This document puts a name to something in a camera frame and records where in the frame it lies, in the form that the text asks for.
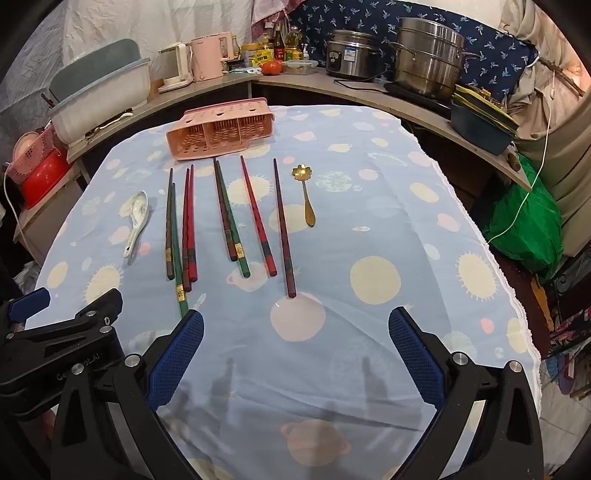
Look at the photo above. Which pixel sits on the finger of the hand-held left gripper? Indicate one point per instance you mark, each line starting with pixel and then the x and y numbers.
pixel 28 305
pixel 99 302

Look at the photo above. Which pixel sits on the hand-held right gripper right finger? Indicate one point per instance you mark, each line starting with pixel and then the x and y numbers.
pixel 415 355

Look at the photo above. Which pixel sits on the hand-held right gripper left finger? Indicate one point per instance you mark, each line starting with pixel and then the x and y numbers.
pixel 178 355

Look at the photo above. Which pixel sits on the green chopstick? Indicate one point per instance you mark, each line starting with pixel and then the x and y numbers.
pixel 233 230
pixel 177 258

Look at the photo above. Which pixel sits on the white ceramic spoon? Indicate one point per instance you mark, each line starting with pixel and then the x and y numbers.
pixel 138 205

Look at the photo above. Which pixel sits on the red chopstick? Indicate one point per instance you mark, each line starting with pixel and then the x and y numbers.
pixel 186 240
pixel 256 214
pixel 192 230

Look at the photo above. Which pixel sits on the red plastic basin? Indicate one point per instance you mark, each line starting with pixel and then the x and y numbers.
pixel 44 182

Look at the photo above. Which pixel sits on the blue printed tablecloth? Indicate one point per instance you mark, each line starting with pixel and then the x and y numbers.
pixel 351 230

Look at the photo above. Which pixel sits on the pink plastic basket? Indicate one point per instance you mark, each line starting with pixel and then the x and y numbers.
pixel 31 162

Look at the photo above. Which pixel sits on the dark maroon chopstick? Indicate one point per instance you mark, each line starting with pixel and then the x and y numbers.
pixel 283 230

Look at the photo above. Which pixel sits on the green plastic bag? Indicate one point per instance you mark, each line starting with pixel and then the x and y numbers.
pixel 526 226

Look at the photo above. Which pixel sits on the gold flower spoon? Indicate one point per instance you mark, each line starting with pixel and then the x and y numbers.
pixel 308 203

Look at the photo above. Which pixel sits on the white dish tub teal lid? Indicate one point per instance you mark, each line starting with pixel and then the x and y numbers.
pixel 101 104

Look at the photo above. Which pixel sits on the pink plastic utensil holder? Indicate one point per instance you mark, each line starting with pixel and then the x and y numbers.
pixel 217 131

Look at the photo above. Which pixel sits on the white electric kettle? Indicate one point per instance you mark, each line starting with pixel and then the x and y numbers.
pixel 178 64

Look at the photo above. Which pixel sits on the black induction cooktop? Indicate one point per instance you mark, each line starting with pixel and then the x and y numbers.
pixel 415 99

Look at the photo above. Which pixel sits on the beige cloth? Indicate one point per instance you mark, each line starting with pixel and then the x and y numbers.
pixel 568 138

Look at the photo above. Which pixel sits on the pink electric kettle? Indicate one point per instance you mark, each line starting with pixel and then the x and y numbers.
pixel 207 60

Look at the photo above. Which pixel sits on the wooden corner shelf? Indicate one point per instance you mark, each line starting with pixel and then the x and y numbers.
pixel 314 90

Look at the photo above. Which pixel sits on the red tomato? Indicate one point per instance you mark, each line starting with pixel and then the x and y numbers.
pixel 271 67

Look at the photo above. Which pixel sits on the steel steamer pot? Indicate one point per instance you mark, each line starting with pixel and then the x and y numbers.
pixel 429 60

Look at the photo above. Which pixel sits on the steel rice cooker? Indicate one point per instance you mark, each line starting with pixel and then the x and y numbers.
pixel 353 55

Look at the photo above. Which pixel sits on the clear food container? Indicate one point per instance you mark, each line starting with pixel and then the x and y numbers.
pixel 300 67

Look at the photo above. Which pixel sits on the dark sauce bottle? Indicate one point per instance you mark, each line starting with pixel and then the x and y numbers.
pixel 278 44

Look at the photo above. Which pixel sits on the yellow oil bottle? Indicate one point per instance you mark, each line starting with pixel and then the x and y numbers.
pixel 293 44

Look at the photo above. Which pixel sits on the navy floral cloth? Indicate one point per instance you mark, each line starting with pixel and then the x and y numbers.
pixel 360 18

